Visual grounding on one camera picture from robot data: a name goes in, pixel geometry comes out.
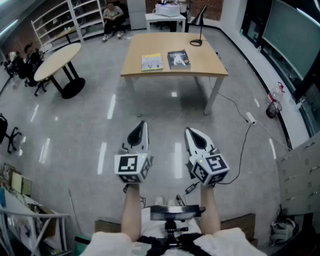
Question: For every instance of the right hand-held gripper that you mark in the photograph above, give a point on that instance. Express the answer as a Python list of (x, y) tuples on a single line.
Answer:
[(212, 170)]

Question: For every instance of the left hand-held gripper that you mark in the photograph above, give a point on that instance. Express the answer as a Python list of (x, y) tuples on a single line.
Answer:
[(130, 165)]

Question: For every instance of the yellow white book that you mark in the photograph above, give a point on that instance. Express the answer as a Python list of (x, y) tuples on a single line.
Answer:
[(152, 62)]

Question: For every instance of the thick dark blue book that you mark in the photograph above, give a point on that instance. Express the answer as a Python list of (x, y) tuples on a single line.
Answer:
[(178, 60)]

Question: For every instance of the person's left forearm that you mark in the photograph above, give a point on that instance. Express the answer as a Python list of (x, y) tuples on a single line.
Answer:
[(131, 212)]

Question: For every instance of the person's right forearm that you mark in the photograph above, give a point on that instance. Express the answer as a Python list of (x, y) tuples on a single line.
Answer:
[(210, 210)]

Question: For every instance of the black power adapter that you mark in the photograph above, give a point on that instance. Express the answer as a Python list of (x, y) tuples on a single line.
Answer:
[(191, 188)]

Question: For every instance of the white power strip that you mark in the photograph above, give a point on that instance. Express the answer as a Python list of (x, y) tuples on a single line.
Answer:
[(250, 118)]

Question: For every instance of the person's left shoe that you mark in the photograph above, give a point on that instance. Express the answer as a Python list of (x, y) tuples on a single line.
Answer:
[(159, 200)]

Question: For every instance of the black chest-mounted phone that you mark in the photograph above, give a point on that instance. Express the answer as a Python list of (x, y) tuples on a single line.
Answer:
[(172, 212)]

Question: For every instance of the clear plastic water jug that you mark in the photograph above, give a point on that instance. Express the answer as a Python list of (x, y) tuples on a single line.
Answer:
[(276, 91)]

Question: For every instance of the thin metal rod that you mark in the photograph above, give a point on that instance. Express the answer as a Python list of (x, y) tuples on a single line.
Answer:
[(75, 212)]

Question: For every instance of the wooden table white legs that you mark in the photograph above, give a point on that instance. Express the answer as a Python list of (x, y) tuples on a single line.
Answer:
[(160, 43)]

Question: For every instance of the grey drawer cabinet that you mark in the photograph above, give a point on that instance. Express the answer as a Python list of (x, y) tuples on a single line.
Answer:
[(300, 170)]

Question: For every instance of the person's white shirt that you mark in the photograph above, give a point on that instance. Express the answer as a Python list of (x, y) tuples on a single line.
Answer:
[(112, 245)]

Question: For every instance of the black office chair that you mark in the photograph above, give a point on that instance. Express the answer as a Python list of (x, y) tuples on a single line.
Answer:
[(41, 87)]

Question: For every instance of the oval table black base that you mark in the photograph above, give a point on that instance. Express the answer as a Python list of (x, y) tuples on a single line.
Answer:
[(57, 58)]

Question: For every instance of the grey white backpack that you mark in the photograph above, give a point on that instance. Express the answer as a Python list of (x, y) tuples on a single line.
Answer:
[(282, 231)]

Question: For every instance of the teal plastic bin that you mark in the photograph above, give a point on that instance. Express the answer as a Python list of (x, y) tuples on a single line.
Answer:
[(82, 246)]

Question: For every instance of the olive cardboard box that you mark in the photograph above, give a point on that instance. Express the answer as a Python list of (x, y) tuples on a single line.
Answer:
[(27, 186)]

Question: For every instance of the small white table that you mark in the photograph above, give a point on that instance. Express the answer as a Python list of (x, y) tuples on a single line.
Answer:
[(162, 18)]

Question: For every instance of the white cabinet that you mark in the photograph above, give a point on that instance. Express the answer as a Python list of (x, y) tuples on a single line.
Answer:
[(136, 15)]

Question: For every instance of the white metal workbench rack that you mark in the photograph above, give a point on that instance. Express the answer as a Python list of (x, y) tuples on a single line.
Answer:
[(37, 215)]

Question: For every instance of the black desk lamp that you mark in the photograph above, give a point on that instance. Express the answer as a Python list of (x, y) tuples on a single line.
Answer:
[(199, 19)]

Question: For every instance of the pale green cardboard box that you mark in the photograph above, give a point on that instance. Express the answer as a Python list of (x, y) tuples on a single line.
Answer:
[(16, 182)]

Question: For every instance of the white box appliance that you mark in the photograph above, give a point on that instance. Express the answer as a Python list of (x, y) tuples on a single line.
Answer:
[(166, 10)]

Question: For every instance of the white metal shelf rack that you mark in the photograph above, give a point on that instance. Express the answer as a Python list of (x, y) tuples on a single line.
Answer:
[(75, 22)]

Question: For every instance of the black office chair base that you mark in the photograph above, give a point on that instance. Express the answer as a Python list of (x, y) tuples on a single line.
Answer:
[(2, 130)]

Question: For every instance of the black chest harness mount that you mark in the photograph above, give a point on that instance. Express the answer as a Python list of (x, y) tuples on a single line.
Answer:
[(171, 232)]

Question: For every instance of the large dark wall screen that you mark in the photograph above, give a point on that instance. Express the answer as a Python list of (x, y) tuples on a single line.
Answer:
[(292, 32)]

